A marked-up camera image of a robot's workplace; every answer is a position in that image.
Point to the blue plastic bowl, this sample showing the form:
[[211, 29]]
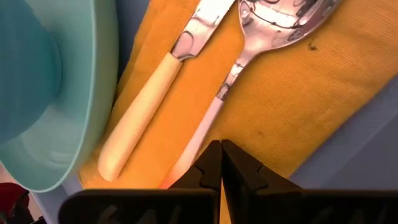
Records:
[[25, 68]]

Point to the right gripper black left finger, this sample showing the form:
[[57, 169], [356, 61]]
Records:
[[199, 193]]

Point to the teal plastic plate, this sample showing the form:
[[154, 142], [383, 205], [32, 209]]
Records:
[[87, 93]]

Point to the orange cloth napkin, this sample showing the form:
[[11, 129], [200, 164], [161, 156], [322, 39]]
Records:
[[280, 109]]

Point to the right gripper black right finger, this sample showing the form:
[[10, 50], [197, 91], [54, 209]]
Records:
[[248, 186]]

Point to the blue plastic tray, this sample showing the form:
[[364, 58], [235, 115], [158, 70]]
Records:
[[357, 143]]

